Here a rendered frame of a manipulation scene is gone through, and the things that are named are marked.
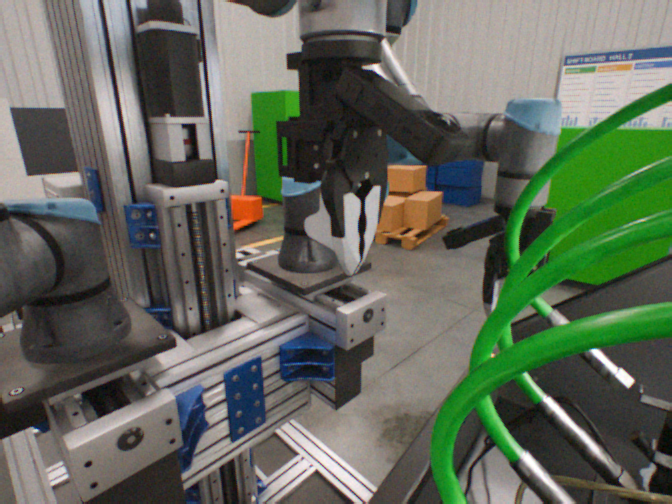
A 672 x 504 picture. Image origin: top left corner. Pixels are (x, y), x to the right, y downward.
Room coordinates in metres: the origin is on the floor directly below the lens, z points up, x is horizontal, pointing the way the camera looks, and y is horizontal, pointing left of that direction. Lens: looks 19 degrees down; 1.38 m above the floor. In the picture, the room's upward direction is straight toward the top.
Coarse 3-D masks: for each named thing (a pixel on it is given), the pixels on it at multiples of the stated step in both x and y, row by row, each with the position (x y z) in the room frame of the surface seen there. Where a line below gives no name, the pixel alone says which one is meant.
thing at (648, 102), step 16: (656, 96) 0.33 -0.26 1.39; (624, 112) 0.35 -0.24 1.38; (640, 112) 0.34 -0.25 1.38; (592, 128) 0.36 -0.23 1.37; (608, 128) 0.35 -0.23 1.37; (576, 144) 0.36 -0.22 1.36; (560, 160) 0.37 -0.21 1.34; (544, 176) 0.38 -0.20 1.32; (528, 192) 0.38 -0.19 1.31; (512, 208) 0.40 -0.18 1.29; (528, 208) 0.39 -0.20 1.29; (512, 224) 0.39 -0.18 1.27; (512, 240) 0.39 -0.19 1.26; (512, 256) 0.39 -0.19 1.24; (544, 304) 0.37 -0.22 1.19
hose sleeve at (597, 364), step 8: (552, 312) 0.36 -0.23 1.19; (544, 320) 0.36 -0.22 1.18; (552, 320) 0.36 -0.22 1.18; (560, 320) 0.35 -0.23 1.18; (584, 352) 0.34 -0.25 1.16; (592, 352) 0.33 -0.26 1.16; (600, 352) 0.33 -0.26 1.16; (584, 360) 0.34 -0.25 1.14; (592, 360) 0.33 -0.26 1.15; (600, 360) 0.33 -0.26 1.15; (608, 360) 0.33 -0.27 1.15; (592, 368) 0.33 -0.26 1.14; (600, 368) 0.33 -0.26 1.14; (608, 368) 0.32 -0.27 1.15; (616, 368) 0.32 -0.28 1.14; (608, 376) 0.32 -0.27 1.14
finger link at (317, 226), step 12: (348, 204) 0.35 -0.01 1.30; (312, 216) 0.38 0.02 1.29; (324, 216) 0.37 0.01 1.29; (348, 216) 0.35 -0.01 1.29; (312, 228) 0.38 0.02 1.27; (324, 228) 0.37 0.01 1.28; (348, 228) 0.35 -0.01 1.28; (324, 240) 0.37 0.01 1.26; (336, 240) 0.35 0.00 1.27; (348, 240) 0.35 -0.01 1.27; (336, 252) 0.36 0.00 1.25; (348, 252) 0.35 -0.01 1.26; (348, 264) 0.36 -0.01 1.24
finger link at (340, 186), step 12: (336, 156) 0.35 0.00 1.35; (336, 168) 0.33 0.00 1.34; (324, 180) 0.34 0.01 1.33; (336, 180) 0.33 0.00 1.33; (348, 180) 0.35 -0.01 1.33; (324, 192) 0.34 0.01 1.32; (336, 192) 0.33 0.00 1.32; (348, 192) 0.35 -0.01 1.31; (324, 204) 0.34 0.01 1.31; (336, 204) 0.33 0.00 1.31; (336, 216) 0.33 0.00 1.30; (336, 228) 0.35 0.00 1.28
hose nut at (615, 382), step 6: (618, 372) 0.32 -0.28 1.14; (624, 372) 0.32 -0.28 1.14; (612, 378) 0.32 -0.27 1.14; (618, 378) 0.32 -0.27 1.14; (624, 378) 0.32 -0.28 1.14; (630, 378) 0.32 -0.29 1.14; (612, 384) 0.32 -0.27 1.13; (618, 384) 0.32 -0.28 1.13; (624, 384) 0.31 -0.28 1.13; (630, 384) 0.31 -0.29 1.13; (618, 390) 0.32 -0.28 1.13
